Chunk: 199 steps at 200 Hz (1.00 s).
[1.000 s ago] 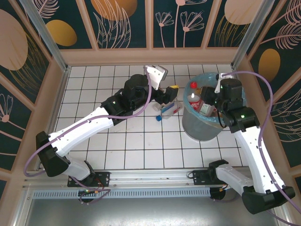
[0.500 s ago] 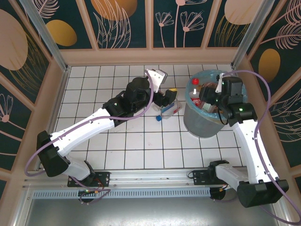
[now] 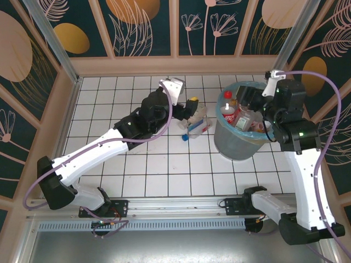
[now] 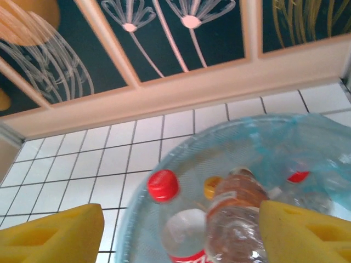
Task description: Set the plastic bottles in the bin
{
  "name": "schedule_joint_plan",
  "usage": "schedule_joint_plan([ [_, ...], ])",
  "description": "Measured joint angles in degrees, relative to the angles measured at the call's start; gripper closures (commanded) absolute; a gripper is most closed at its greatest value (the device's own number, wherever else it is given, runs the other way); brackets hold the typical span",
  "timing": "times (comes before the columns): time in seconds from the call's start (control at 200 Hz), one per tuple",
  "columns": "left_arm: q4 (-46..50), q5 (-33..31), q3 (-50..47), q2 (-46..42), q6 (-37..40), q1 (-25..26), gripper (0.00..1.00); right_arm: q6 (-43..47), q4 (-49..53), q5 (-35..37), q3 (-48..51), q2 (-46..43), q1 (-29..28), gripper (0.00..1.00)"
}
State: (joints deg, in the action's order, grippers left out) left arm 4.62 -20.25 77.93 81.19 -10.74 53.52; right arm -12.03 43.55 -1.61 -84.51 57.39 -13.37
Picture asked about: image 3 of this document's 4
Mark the clear bottle white green label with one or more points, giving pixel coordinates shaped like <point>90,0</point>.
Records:
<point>200,111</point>

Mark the clear bottle blue label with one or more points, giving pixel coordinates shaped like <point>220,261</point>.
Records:
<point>201,127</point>

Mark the blue plastic bin liner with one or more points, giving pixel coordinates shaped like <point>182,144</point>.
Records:
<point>218,109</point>

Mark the grey metal bin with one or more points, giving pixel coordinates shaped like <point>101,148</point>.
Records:
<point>233,145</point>

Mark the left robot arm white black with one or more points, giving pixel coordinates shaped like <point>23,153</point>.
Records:
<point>90,152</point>

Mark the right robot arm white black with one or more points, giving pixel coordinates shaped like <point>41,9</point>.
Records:
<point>301,178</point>

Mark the grey metal base sheet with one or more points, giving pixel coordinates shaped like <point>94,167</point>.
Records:
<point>178,246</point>

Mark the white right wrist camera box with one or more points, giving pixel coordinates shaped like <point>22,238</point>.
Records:
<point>271,82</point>

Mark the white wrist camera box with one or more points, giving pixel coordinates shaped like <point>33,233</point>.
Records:
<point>171,87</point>
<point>271,82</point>

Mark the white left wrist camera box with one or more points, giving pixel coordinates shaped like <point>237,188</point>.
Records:
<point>171,87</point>

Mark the aluminium frame post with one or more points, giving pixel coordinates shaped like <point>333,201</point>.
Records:
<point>293,35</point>
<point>55,43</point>

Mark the aluminium side rail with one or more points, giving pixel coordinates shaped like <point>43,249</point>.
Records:
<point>70,109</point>

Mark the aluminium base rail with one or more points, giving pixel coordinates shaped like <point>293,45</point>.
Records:
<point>178,204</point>

